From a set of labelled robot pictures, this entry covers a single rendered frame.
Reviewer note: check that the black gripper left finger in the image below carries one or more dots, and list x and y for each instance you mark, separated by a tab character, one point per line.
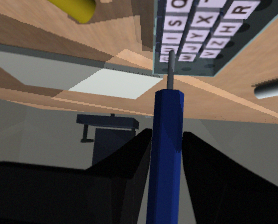
109	192

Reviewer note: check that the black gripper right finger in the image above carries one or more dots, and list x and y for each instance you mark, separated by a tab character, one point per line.
222	191

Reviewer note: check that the blue stylus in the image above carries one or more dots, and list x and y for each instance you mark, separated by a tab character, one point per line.
165	162

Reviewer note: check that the dark grey keyboard with keys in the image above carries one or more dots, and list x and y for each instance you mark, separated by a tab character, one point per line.
206	35

